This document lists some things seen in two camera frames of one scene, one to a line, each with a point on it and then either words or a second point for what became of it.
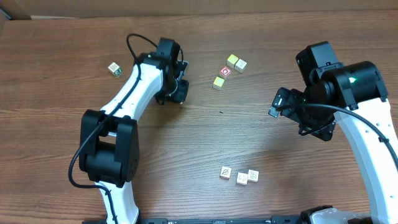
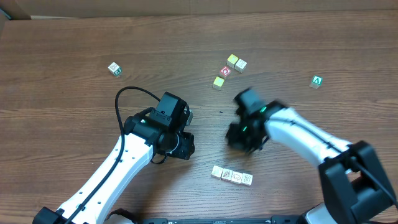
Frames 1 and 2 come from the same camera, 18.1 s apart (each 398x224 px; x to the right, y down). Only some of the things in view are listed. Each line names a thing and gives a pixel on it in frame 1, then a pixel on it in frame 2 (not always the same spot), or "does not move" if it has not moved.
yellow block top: (231, 60) does not move
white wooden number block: (253, 175) → (247, 179)
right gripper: (313, 128) → (237, 137)
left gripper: (181, 97) → (189, 147)
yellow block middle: (218, 83) does not move
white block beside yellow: (240, 65) does not move
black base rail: (246, 220) does not move
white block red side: (225, 172) does not move
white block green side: (114, 69) does not move
